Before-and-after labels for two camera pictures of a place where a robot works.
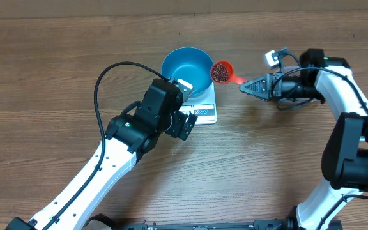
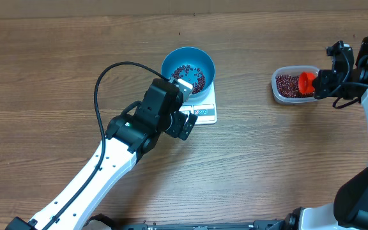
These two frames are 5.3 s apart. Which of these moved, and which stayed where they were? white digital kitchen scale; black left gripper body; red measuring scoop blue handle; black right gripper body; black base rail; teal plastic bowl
Moved: black right gripper body; red measuring scoop blue handle
Stayed: white digital kitchen scale; black left gripper body; black base rail; teal plastic bowl
